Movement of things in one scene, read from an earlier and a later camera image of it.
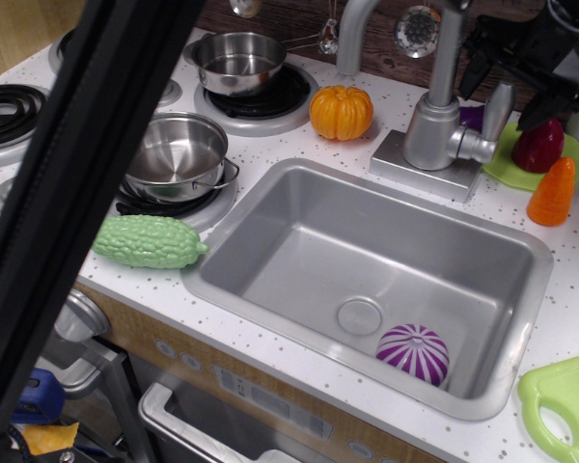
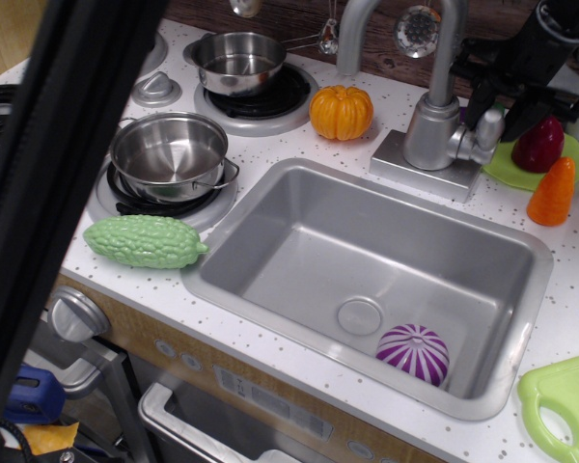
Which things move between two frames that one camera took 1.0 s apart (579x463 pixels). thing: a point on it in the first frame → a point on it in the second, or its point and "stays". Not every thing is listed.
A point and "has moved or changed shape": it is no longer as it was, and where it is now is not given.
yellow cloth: [43, 439] stays
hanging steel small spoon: [329, 39] stays
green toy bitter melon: [147, 242] stays
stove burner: [55, 54] → [155, 57]
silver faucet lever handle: [498, 111] has moved or changed shape
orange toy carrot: [552, 200] stays
